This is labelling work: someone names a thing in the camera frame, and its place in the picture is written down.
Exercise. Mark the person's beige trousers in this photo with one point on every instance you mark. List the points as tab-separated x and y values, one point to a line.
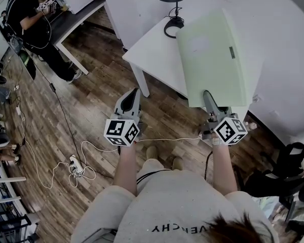
152	169

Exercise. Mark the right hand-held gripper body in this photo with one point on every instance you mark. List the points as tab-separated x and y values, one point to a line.
229	131

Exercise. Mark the large white table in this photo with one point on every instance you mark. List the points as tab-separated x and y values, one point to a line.
283	100

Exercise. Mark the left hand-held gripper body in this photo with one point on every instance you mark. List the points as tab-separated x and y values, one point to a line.
120	131

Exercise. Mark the person's beige shoe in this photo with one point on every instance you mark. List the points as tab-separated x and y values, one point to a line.
177	163
152	153

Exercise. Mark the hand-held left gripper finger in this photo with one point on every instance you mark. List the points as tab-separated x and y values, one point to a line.
119	103
137	102

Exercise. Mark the black and green chair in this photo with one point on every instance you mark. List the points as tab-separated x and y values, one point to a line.
28	64

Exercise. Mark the person's grey t-shirt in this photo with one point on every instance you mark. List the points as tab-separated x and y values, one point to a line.
177	206

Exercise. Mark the dark-topped white-legged table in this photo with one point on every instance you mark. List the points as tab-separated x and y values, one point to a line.
71	21

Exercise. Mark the person's left forearm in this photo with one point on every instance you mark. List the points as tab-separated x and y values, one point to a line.
126	168

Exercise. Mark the light green folder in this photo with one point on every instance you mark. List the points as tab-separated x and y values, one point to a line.
212	59

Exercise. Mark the person's right forearm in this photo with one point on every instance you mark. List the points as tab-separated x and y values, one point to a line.
223	168

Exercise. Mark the white power strip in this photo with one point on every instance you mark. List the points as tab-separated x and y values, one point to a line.
76	164

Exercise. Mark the person's right hand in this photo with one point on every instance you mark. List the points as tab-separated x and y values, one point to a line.
250	126

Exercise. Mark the white metal shelf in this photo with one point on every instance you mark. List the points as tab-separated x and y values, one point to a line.
5	201

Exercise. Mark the person's beige left shoe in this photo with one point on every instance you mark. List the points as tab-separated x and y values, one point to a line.
152	153

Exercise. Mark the person's beige right shoe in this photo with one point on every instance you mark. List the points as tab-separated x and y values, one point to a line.
177	163

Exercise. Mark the small white table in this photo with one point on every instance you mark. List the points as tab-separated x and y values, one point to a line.
157	52

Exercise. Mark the white wristband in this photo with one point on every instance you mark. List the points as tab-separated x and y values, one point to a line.
216	141

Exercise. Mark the light blue cloth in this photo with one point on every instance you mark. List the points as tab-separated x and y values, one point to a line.
267	205

